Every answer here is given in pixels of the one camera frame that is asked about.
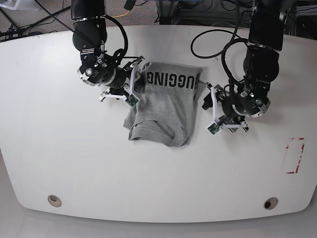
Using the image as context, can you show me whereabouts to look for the wrist camera board image right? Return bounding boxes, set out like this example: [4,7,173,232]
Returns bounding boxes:
[207,122,222,135]

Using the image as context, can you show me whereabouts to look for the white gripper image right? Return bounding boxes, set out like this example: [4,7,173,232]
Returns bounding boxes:
[202,82,249,133]

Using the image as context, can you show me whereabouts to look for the grey Hugging Face T-shirt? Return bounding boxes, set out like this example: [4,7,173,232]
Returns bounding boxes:
[123,62,203,147]

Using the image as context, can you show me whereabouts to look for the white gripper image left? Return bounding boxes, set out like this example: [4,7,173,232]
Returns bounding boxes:
[99,56,146,102]

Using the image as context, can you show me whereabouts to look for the red tape rectangle marking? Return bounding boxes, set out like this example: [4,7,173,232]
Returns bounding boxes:
[284,137,305,175]

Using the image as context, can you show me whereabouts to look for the left table cable grommet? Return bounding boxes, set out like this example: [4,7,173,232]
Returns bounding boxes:
[48,195,62,207]

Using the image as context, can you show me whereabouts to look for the right table cable grommet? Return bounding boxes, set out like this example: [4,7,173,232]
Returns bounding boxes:
[264,197,278,210]

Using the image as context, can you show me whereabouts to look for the table cable grommet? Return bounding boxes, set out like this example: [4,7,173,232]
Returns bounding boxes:
[264,197,278,210]
[48,195,62,207]

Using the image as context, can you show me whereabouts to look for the grey aluminium frame base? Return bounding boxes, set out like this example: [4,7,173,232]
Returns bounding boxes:
[156,0,254,27]

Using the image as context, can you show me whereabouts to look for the wrist camera board image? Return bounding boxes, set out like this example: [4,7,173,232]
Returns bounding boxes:
[207,122,222,135]
[124,94,139,108]

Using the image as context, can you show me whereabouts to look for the wrist camera board image left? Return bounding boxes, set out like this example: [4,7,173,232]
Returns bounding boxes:
[124,94,139,108]

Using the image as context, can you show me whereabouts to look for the black tripod stand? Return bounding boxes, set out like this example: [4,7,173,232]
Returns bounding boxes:
[0,4,72,42]

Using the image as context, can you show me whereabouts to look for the black looping arm cable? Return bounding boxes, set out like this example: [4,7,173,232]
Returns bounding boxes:
[190,24,248,60]

